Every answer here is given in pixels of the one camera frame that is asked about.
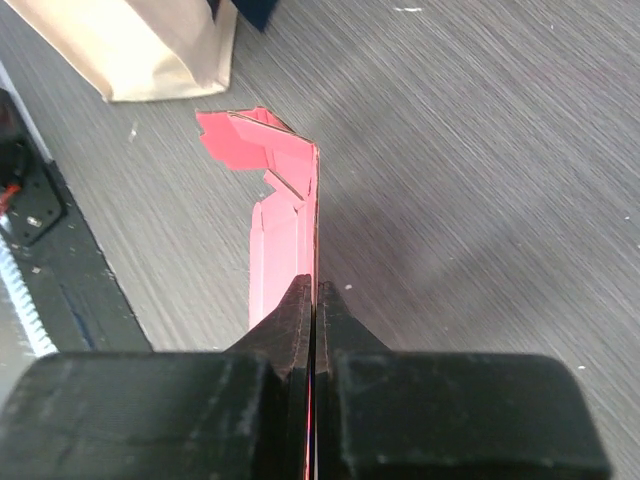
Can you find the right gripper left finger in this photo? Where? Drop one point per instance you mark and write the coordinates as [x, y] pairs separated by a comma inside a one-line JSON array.
[[237, 414]]

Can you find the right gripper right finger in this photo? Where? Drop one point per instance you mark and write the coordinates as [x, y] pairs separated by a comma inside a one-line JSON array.
[[385, 414]]

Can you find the pink paper box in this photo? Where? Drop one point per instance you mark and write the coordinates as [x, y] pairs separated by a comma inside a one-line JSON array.
[[284, 229]]

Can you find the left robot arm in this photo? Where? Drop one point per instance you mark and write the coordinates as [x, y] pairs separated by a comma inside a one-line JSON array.
[[8, 85]]

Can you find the beige canvas tote bag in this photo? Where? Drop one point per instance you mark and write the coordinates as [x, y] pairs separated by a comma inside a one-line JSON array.
[[139, 51]]

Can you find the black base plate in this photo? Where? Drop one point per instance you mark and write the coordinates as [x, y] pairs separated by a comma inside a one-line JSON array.
[[76, 294]]

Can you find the white slotted cable duct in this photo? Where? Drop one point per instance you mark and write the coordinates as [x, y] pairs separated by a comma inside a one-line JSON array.
[[21, 298]]

